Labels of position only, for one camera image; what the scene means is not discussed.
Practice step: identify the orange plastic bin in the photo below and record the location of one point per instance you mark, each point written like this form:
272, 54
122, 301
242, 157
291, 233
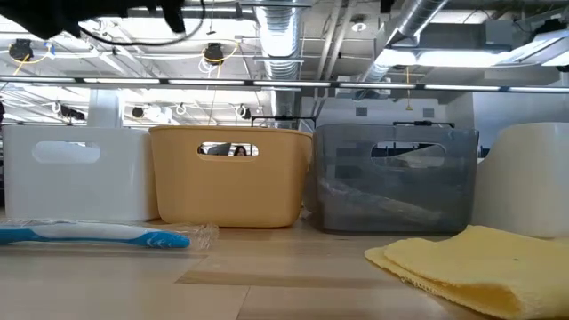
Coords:
231, 195

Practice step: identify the grey translucent plastic bin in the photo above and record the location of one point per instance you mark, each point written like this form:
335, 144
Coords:
391, 200

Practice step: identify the white plastic bin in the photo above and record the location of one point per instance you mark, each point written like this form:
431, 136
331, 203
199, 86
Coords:
80, 191
524, 186

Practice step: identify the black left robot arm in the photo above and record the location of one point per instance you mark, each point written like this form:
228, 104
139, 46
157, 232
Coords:
53, 15

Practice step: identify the person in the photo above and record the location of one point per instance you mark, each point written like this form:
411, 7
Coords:
240, 152

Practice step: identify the long ceiling light strip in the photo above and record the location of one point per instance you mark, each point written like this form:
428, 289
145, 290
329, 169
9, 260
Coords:
284, 83

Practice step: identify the yellow hanging plug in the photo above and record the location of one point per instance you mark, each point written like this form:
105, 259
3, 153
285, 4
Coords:
408, 106

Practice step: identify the round ceiling fixture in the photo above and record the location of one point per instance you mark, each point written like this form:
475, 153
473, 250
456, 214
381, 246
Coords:
358, 24

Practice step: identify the white round column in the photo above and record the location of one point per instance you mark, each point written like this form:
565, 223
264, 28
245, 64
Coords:
104, 109

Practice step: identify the ceiling light panel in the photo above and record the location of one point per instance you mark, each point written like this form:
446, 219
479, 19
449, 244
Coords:
467, 58

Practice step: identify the blue wrapped toothbrush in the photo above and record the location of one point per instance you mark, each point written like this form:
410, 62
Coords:
89, 233

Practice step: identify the yellow folded cloth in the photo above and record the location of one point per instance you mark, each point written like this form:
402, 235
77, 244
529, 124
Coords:
480, 266

